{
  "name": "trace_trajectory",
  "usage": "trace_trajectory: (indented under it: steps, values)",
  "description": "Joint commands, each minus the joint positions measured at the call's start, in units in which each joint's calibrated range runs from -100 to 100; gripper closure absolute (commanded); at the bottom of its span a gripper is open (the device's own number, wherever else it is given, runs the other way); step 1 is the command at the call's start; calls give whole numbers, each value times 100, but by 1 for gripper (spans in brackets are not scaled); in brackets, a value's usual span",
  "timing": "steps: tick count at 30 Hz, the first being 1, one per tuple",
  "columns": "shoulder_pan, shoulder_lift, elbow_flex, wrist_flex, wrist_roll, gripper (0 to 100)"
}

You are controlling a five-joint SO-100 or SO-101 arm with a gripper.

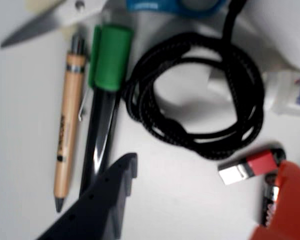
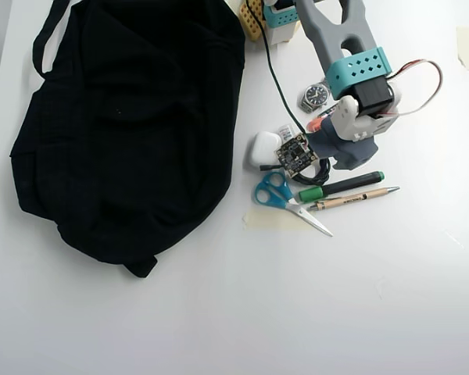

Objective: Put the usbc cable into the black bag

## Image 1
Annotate red and silver usb stick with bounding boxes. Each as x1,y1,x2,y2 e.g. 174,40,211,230
217,142,288,186

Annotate black marker with green cap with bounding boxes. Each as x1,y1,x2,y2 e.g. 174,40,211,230
78,23,135,199

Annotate small white dropper bottle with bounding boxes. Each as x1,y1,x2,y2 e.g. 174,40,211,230
206,69,300,118

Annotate wooden ballpoint pen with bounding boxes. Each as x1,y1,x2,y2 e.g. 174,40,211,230
53,31,89,214

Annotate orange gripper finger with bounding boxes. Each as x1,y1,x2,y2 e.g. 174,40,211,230
247,159,300,240

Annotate black and red battery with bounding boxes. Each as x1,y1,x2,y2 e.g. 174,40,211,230
260,171,281,228

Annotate beige masking tape strip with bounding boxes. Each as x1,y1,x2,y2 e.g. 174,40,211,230
24,0,66,11

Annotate white earbuds case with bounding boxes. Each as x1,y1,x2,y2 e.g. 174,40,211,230
239,0,300,74

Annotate black braided usbc cable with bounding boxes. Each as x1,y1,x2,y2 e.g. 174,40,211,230
121,0,265,161

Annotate blue handled scissors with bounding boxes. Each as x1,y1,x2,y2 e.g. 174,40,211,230
0,0,229,49

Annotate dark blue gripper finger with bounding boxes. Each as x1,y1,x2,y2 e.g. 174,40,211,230
36,152,138,240

